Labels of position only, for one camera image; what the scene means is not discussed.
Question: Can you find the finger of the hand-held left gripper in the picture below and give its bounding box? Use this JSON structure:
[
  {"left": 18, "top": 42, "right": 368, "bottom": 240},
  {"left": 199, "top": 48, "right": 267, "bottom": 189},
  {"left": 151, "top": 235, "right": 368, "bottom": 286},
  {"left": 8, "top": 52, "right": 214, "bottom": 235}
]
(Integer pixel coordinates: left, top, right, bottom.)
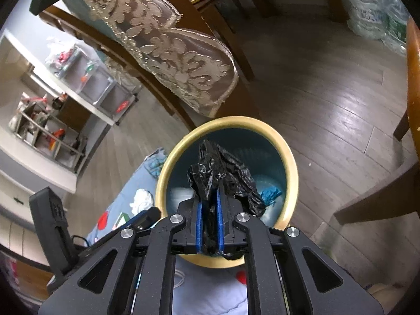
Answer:
[{"left": 115, "top": 206, "right": 162, "bottom": 233}]

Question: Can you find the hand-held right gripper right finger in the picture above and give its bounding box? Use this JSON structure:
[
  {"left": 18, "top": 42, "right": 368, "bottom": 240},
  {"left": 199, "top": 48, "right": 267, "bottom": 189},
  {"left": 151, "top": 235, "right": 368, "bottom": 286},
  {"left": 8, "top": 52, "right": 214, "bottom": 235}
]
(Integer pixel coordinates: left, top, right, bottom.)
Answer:
[{"left": 215, "top": 190, "right": 384, "bottom": 315}]

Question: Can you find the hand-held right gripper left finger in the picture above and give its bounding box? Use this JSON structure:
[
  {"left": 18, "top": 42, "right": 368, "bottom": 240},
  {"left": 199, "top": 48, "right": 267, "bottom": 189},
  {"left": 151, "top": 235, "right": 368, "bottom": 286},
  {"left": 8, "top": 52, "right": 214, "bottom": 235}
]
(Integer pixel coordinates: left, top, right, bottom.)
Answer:
[{"left": 38, "top": 198, "right": 206, "bottom": 315}]

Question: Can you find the black plastic bag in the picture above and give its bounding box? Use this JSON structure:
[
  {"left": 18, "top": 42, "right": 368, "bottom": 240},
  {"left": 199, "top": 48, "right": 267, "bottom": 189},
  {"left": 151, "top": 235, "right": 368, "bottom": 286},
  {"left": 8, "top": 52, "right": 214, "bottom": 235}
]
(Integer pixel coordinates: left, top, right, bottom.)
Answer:
[{"left": 187, "top": 139, "right": 268, "bottom": 256}]

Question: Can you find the blue face mask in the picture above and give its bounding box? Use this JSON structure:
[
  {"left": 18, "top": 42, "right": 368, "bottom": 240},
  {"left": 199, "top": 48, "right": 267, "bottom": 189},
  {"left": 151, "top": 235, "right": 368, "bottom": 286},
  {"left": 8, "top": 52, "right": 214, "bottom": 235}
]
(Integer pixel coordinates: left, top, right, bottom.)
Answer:
[{"left": 261, "top": 185, "right": 283, "bottom": 209}]

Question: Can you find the yellow rimmed teal bin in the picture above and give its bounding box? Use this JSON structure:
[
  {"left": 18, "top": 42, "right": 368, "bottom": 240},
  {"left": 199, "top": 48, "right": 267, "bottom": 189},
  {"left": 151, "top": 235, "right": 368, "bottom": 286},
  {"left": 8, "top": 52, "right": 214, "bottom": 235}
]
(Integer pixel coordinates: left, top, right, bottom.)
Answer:
[{"left": 155, "top": 116, "right": 299, "bottom": 269}]

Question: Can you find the white crumpled tissue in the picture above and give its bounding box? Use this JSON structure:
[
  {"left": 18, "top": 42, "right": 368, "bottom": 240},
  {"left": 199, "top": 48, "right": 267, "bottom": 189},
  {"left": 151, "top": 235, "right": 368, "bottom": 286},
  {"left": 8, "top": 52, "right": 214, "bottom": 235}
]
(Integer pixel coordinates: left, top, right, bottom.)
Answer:
[{"left": 129, "top": 188, "right": 155, "bottom": 214}]

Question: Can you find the blue printed blanket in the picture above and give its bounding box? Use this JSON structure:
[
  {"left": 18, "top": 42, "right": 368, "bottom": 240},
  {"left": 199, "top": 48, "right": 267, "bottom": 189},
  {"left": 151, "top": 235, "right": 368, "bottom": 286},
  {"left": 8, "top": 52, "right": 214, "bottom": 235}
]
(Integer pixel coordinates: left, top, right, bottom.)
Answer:
[{"left": 85, "top": 148, "right": 250, "bottom": 315}]

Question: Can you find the grey shelf cart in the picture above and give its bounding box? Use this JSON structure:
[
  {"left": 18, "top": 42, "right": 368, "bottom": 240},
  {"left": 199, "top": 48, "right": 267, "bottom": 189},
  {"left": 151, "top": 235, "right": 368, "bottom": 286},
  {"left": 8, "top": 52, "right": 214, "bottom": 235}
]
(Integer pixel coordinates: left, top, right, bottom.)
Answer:
[{"left": 49, "top": 44, "right": 140, "bottom": 126}]

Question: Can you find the wooden table with lace cloth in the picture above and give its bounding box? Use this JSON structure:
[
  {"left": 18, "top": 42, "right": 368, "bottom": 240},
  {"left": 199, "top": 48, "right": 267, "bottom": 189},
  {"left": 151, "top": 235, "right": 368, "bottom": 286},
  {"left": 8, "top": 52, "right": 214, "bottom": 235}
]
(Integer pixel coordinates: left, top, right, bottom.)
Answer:
[{"left": 43, "top": 0, "right": 239, "bottom": 118}]

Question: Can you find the dark wooden chair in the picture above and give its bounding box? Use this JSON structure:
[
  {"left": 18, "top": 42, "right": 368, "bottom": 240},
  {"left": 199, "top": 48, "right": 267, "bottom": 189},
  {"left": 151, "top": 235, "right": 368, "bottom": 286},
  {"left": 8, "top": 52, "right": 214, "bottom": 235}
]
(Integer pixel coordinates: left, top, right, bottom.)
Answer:
[{"left": 179, "top": 0, "right": 256, "bottom": 33}]

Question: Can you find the wooden chair with light backrest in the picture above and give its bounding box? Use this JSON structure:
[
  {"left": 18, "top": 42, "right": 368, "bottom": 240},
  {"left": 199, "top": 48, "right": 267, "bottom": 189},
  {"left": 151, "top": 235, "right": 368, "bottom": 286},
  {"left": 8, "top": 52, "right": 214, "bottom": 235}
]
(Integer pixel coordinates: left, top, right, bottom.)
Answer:
[{"left": 333, "top": 16, "right": 420, "bottom": 225}]

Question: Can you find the clear water jug green label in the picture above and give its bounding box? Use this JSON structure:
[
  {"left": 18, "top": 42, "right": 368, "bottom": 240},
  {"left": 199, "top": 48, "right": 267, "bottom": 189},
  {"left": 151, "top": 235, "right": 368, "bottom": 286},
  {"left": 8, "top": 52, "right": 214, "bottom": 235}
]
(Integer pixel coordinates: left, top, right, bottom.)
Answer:
[{"left": 382, "top": 0, "right": 411, "bottom": 56}]

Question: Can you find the black cable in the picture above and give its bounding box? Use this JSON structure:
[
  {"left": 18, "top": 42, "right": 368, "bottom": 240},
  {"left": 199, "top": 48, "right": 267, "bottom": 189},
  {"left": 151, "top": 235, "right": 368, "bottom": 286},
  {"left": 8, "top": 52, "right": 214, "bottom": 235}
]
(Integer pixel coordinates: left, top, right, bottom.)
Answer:
[{"left": 70, "top": 234, "right": 91, "bottom": 248}]

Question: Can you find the steel wire rack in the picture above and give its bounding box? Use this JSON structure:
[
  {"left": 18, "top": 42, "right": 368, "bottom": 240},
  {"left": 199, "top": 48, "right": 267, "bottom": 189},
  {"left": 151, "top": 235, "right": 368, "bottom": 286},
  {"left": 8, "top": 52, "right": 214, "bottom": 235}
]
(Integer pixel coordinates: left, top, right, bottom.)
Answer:
[{"left": 10, "top": 92, "right": 89, "bottom": 174}]

